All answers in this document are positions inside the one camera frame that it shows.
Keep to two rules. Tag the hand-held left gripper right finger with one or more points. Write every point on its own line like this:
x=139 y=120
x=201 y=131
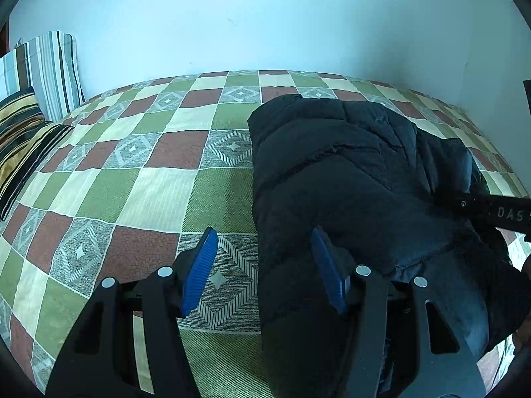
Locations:
x=330 y=269

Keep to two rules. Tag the checkered green red bed blanket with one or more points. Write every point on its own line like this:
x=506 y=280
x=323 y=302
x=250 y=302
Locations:
x=124 y=182

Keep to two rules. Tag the yellow black striped pillow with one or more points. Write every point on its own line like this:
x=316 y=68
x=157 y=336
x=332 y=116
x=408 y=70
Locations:
x=29 y=161
x=18 y=110

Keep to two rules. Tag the blue white striped pillow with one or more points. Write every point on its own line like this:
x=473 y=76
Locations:
x=52 y=74

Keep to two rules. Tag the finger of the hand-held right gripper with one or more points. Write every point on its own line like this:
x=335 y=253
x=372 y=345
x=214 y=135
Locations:
x=444 y=201

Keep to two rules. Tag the dark navy puffer jacket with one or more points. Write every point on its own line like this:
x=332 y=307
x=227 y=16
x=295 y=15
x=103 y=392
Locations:
x=352 y=166

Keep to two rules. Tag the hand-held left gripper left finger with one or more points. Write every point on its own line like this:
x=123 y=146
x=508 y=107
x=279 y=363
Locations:
x=201 y=265

